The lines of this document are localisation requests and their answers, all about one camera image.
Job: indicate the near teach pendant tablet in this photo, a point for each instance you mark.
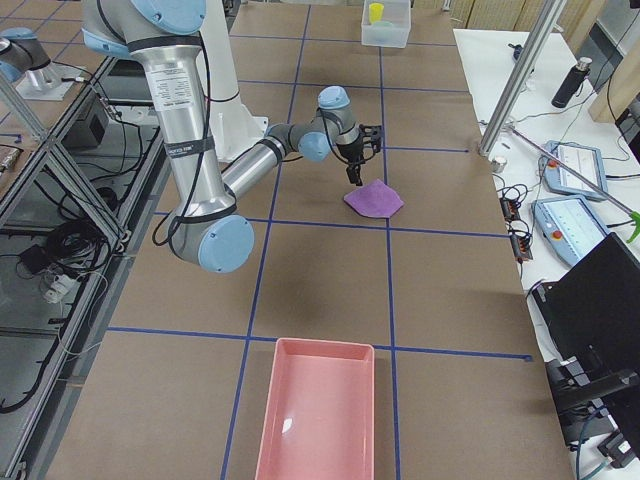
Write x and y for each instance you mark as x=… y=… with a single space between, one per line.
x=571 y=227

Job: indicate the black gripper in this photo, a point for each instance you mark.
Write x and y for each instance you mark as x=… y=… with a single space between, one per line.
x=348 y=150

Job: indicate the yellow plastic cup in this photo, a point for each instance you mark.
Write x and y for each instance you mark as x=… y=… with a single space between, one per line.
x=375 y=12

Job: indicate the teach pendant tablet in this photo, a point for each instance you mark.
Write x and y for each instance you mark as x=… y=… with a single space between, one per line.
x=585 y=160
x=571 y=227

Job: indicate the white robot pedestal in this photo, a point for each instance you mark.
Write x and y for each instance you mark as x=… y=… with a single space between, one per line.
x=233 y=126

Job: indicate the black water bottle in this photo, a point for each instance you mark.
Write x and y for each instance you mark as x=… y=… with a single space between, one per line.
x=572 y=82

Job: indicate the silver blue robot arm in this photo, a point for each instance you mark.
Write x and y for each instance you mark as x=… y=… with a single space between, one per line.
x=184 y=49
x=25 y=62

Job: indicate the clear plastic storage box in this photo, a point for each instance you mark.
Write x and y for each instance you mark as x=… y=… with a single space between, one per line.
x=396 y=11

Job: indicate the far teach pendant tablet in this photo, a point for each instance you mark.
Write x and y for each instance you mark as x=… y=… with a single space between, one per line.
x=585 y=160

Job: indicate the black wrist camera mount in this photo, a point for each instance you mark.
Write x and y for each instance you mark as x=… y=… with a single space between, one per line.
x=372 y=138

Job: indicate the pink plastic tray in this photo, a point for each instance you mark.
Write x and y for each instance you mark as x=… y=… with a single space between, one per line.
x=319 y=419

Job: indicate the reacher grabber stick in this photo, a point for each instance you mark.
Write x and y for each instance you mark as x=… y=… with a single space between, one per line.
x=633 y=215

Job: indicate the small metal cylinder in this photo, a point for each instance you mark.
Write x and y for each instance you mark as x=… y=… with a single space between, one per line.
x=498 y=164

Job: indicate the aluminium frame post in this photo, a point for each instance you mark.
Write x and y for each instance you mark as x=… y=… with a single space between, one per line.
x=536 y=40

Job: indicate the purple cloth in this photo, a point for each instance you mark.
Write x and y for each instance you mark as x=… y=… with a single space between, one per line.
x=374 y=200

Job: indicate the black monitor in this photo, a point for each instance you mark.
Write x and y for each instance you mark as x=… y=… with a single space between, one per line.
x=592 y=312

